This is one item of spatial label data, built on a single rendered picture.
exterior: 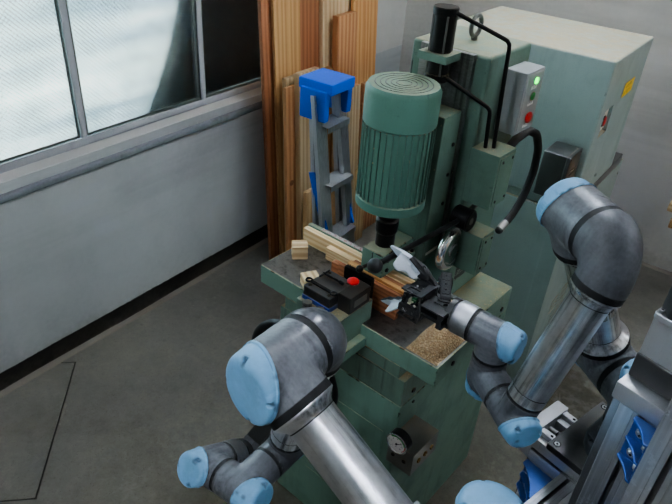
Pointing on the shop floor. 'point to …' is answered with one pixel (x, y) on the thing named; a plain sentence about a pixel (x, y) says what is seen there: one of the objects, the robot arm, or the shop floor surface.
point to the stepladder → (317, 88)
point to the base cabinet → (434, 400)
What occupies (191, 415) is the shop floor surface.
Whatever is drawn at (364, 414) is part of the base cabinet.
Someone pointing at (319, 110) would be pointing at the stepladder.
